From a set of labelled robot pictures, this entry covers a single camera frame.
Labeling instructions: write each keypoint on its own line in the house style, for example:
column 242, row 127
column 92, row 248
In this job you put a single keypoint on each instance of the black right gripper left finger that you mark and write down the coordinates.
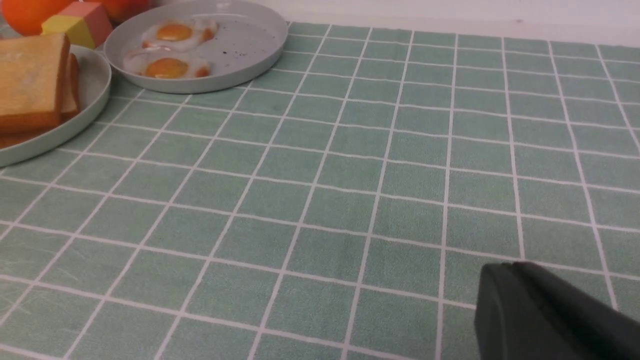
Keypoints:
column 524, row 312

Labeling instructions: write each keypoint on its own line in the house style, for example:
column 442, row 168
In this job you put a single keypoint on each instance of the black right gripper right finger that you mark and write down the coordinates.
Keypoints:
column 589, row 325

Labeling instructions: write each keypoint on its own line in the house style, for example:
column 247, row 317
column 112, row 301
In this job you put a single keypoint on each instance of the toast slice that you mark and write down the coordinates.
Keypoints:
column 70, row 108
column 32, row 71

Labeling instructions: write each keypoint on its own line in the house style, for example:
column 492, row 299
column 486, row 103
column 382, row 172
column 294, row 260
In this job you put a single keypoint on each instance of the green checkered tablecloth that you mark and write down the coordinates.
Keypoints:
column 339, row 207

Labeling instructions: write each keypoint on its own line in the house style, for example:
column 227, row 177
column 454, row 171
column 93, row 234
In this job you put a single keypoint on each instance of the grey egg plate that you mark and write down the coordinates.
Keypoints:
column 249, row 41

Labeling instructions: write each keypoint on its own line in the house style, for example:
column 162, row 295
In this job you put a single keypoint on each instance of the front fried egg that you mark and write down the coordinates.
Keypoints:
column 160, row 63

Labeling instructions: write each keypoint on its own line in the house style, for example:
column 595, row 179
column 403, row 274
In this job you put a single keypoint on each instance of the fried egg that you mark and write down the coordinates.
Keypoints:
column 160, row 63
column 180, row 35

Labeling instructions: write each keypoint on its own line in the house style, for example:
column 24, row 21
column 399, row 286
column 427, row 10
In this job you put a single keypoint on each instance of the back left fried egg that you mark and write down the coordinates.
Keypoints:
column 180, row 35

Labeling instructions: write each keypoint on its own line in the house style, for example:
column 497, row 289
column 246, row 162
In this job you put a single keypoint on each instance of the green empty plate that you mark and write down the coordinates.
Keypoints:
column 94, row 84

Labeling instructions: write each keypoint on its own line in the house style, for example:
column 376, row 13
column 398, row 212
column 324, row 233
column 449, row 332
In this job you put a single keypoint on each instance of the pink yellow block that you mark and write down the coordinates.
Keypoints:
column 85, row 23

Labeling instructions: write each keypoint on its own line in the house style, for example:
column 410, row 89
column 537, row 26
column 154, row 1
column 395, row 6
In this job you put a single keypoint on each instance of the orange fruit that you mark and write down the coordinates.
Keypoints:
column 26, row 16

